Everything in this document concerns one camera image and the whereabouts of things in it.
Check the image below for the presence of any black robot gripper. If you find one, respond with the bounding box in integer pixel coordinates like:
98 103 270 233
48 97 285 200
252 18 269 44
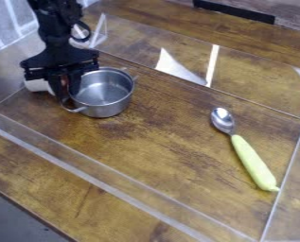
20 0 99 99

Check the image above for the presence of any red white toy mushroom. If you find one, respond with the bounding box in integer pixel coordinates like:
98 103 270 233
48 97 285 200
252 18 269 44
24 79 55 95

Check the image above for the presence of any silver metal pot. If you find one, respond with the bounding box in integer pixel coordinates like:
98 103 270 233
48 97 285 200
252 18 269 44
59 66 137 118

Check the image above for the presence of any black bar in background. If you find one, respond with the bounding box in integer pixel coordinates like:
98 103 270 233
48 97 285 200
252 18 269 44
193 0 276 25

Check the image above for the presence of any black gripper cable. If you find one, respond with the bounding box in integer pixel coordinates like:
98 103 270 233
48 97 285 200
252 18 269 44
68 20 92 43

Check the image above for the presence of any spoon with yellow-green handle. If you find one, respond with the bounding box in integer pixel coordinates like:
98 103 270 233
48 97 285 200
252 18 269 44
210 107 280 192

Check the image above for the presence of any clear acrylic enclosure wall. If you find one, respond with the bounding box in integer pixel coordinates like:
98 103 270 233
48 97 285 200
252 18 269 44
0 11 300 242

